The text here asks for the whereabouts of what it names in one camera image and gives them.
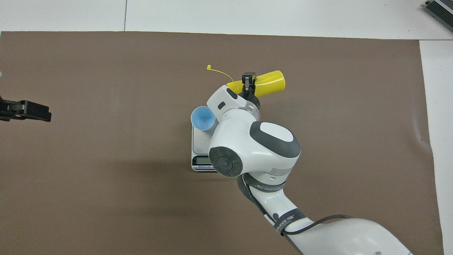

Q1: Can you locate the silver digital kitchen scale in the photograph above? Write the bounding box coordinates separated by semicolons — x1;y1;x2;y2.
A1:
191;122;218;173

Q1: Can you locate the grey ribbed metal device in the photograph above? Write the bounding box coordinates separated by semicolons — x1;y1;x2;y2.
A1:
424;0;453;33

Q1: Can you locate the brown paper mat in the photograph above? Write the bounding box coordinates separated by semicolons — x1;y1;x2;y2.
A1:
0;31;445;255

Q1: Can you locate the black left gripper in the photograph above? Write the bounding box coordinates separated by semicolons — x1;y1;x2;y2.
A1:
0;96;52;123

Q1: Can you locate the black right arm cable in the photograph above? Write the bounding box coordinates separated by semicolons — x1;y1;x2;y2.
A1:
246;186;354;236

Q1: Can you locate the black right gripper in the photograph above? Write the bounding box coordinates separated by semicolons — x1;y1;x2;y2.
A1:
242;72;261;109

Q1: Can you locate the light blue plastic cup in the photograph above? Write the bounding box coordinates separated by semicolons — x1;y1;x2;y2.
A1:
190;106;219;133

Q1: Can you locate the yellow squeeze bottle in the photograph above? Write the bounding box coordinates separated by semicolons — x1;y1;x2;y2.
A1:
207;65;286;98

